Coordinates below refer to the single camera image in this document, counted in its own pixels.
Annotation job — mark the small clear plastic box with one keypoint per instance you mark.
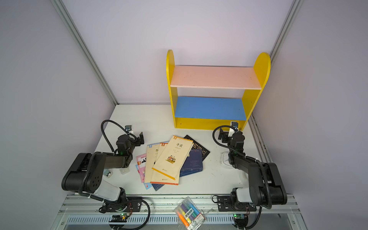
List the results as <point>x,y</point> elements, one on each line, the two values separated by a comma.
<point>124,170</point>

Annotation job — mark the pink children's book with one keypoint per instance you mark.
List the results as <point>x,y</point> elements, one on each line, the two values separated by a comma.
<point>141,164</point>

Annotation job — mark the dark blue bottom book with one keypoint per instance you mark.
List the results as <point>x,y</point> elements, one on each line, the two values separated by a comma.
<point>157,186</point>

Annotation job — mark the pack of coloured markers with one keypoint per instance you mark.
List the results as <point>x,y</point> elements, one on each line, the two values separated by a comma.
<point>189,214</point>

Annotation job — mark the black book gold lettering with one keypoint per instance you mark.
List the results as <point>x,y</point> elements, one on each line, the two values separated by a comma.
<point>204,152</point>

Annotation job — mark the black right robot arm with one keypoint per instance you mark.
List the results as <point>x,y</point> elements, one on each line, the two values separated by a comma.
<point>266,187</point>

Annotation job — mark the cream book yellow edge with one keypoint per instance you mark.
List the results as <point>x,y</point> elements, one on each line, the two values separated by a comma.
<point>171,160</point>

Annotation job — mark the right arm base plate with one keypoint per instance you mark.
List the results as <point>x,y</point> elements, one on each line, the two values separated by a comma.
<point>229,204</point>

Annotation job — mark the yellow shelf pink blue boards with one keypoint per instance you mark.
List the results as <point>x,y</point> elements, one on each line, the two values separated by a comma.
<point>207,113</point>

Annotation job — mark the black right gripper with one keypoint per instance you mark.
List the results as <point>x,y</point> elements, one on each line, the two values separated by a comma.
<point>226,136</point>

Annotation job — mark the dark blue book yellow label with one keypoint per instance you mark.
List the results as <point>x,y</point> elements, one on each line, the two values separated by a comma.
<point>193,163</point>

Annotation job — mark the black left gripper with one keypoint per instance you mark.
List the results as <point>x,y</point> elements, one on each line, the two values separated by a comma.
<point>138,141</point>

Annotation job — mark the small silver metal object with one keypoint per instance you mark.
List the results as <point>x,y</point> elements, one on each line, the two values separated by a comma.
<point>107,173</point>

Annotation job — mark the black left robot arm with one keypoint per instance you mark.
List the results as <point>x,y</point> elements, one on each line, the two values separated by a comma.
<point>85,176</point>

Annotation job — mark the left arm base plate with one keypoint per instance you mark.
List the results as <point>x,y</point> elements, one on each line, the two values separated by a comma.
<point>132,204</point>

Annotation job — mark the cream book blue edge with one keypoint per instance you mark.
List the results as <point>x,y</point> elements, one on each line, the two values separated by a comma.
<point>152,151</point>

